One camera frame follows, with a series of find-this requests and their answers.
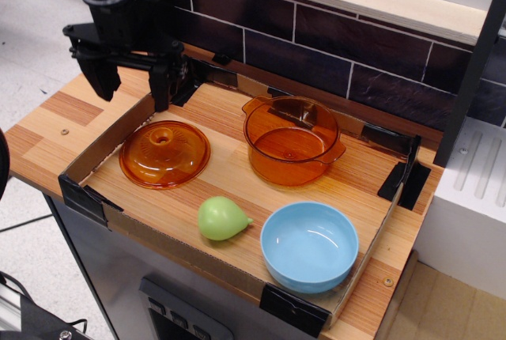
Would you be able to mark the green toy pear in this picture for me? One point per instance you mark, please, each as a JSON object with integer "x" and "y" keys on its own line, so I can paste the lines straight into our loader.
{"x": 220, "y": 218}

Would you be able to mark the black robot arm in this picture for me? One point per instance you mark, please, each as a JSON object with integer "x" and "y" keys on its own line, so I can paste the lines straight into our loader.
{"x": 127, "y": 33}

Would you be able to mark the orange transparent pot lid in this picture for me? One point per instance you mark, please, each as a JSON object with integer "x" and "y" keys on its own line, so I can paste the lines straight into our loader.
{"x": 164, "y": 154}

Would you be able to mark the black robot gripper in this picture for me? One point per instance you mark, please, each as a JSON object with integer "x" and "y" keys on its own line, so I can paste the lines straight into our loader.
{"x": 125, "y": 33}

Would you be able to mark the white toy sink drainboard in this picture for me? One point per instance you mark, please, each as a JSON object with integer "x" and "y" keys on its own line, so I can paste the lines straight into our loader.
{"x": 463, "y": 233}

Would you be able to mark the black vertical post right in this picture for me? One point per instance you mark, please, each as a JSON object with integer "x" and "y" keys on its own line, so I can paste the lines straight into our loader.
{"x": 469, "y": 86}

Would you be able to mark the light blue bowl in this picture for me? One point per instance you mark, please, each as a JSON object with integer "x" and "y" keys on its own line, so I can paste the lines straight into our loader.
{"x": 309, "y": 247}

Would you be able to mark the toy oven front panel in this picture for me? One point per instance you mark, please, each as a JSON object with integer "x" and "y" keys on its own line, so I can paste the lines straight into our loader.
{"x": 172, "y": 315}

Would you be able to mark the orange transparent pot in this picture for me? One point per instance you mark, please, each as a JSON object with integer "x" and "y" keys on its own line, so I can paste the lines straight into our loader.
{"x": 292, "y": 140}

